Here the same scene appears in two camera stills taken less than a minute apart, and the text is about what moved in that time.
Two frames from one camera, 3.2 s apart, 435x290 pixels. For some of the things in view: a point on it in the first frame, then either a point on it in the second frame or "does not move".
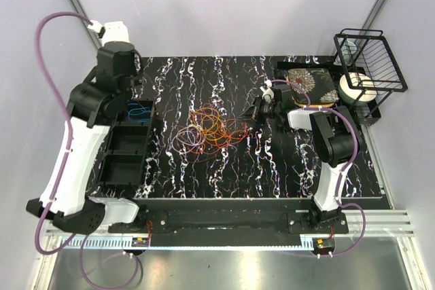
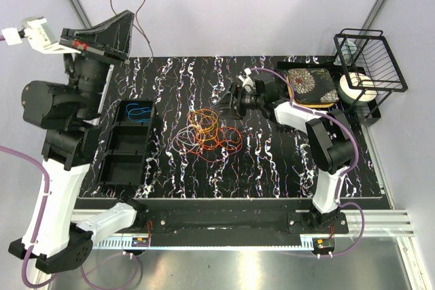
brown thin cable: [204, 159] to [137, 27]
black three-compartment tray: [124, 159] does not move
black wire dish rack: [370, 65] does not move
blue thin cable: [137, 114] does not move
